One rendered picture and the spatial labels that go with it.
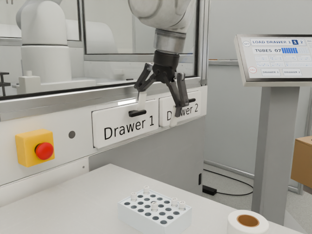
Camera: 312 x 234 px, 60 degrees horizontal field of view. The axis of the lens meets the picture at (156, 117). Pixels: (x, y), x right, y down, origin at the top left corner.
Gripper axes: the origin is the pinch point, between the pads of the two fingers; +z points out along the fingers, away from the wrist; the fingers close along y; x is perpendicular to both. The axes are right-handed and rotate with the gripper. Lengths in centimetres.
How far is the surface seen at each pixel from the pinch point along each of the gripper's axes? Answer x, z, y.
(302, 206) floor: -142, 83, -42
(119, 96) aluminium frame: 6.7, -3.8, 10.6
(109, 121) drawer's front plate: 12.6, 2.5, 7.7
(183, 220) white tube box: 27.0, 5.5, -30.0
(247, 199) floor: -126, 90, -8
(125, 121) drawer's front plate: 5.8, 3.8, 7.5
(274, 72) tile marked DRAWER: -78, -13, -10
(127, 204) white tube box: 30.3, 7.3, -18.6
